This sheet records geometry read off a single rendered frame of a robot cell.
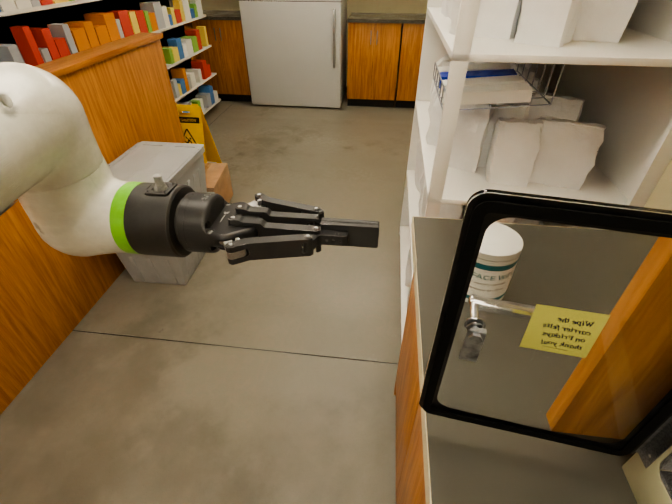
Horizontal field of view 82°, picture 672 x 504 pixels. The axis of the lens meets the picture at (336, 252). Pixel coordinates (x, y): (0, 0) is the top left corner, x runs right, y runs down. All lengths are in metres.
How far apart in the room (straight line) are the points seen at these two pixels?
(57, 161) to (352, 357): 1.65
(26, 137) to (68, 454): 1.67
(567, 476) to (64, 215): 0.78
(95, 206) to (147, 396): 1.56
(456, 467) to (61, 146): 0.68
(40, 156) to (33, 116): 0.04
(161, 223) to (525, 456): 0.64
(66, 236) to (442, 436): 0.62
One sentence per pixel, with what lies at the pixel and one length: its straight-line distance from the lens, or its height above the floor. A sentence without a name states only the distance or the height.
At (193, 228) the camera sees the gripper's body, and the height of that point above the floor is 1.32.
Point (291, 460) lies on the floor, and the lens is 1.72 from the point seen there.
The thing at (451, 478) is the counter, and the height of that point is 0.94.
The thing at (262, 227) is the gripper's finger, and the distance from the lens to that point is 0.46.
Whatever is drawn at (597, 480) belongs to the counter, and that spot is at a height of 0.94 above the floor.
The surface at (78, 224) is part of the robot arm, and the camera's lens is 0.54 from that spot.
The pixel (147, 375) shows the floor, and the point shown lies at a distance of 2.10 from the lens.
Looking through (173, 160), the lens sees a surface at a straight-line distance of 2.38.
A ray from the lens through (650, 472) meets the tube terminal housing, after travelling 0.76.
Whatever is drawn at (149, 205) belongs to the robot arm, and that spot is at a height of 1.34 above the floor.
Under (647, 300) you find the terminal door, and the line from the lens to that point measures 0.52.
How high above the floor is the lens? 1.57
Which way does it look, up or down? 38 degrees down
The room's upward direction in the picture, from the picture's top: straight up
